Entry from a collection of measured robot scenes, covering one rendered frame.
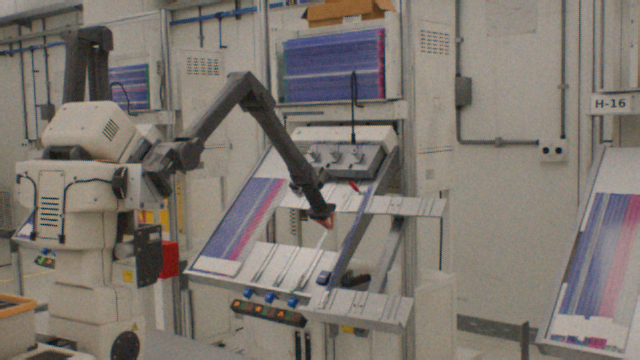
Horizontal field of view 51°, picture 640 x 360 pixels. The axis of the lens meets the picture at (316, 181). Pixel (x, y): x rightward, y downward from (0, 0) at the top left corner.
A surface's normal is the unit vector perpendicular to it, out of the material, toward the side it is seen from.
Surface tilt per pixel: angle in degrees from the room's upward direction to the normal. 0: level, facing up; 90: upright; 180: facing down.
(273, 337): 90
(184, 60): 90
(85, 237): 90
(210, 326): 90
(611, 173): 44
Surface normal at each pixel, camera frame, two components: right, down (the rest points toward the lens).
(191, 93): 0.77, 0.04
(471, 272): -0.64, 0.09
